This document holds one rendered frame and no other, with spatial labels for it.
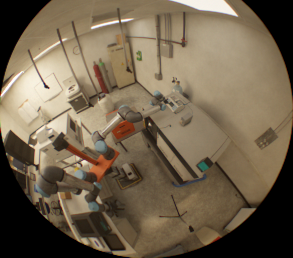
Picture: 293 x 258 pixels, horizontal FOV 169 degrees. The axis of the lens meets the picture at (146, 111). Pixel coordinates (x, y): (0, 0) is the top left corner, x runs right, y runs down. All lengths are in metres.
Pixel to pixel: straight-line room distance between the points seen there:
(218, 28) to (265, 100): 1.13
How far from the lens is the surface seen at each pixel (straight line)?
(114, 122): 1.00
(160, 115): 1.34
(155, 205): 2.54
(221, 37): 1.64
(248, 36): 1.56
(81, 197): 2.04
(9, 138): 3.42
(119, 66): 4.12
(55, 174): 0.70
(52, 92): 4.89
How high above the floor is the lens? 2.48
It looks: 48 degrees down
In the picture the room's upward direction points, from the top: 7 degrees counter-clockwise
